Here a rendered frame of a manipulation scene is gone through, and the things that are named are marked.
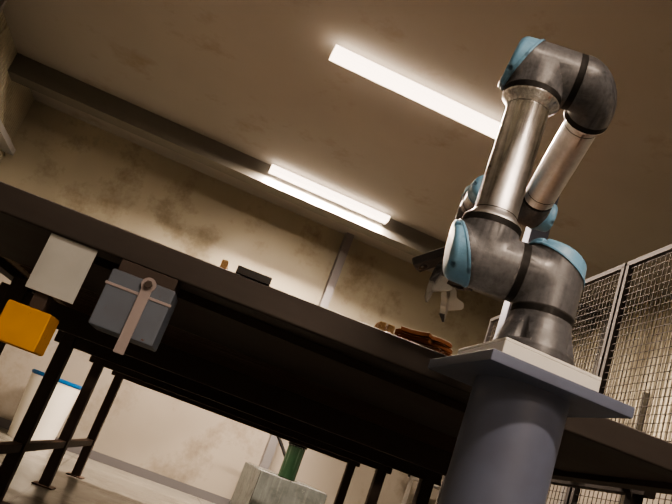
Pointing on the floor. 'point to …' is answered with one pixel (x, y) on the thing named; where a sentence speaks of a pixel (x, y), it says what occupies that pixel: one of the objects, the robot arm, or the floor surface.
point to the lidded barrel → (64, 394)
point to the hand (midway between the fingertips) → (431, 312)
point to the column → (512, 427)
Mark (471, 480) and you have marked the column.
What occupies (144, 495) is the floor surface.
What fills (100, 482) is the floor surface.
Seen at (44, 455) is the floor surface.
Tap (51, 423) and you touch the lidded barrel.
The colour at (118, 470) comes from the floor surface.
